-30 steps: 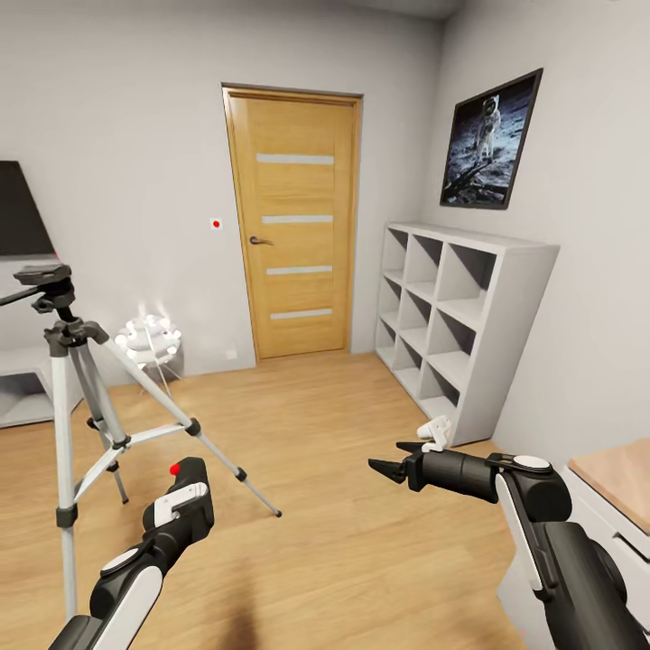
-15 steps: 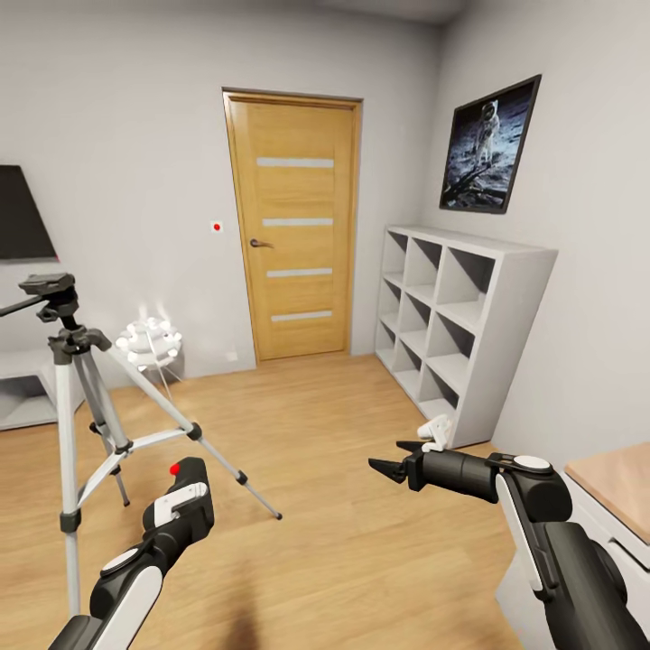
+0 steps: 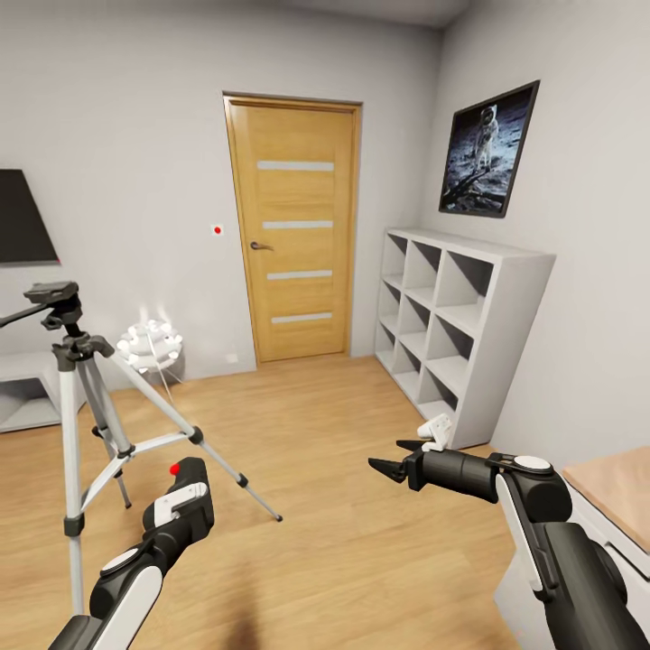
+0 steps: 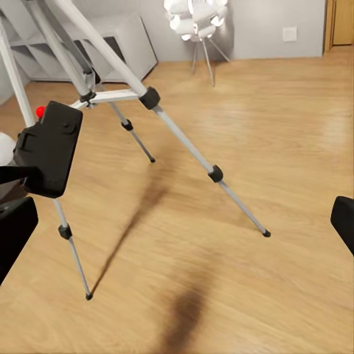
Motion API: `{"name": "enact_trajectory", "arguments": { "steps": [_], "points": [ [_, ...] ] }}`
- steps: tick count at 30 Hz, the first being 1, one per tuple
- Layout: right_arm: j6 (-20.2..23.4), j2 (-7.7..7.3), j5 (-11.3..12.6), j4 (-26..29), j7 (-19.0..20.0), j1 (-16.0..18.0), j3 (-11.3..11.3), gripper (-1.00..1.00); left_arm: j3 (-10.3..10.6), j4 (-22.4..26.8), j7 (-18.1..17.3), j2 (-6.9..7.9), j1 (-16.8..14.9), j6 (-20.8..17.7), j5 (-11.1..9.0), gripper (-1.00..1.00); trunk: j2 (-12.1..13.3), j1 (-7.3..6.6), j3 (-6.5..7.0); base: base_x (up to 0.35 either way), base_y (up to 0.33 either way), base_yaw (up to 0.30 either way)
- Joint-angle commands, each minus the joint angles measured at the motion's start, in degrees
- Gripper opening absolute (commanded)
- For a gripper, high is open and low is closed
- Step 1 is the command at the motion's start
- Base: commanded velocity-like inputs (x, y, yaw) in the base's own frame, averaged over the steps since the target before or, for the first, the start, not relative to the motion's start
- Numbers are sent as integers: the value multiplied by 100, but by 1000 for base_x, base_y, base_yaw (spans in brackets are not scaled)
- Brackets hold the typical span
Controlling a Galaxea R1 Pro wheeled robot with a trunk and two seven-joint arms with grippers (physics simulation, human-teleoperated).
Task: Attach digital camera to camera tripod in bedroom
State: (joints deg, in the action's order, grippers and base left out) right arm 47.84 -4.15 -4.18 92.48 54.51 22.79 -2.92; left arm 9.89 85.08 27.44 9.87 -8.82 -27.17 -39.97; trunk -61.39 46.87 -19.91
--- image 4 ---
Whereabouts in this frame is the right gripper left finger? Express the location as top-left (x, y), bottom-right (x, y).
top-left (0, 197), bottom-right (38, 284)

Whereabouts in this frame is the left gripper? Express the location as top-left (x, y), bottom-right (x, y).
top-left (0, 166), bottom-right (39, 184)

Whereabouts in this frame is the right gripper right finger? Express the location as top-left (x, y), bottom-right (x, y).
top-left (330, 196), bottom-right (354, 256)

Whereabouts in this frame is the camera tripod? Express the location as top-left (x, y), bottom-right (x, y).
top-left (0, 0), bottom-right (271, 299)

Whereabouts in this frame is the digital camera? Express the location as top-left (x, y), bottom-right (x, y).
top-left (13, 100), bottom-right (83, 198)

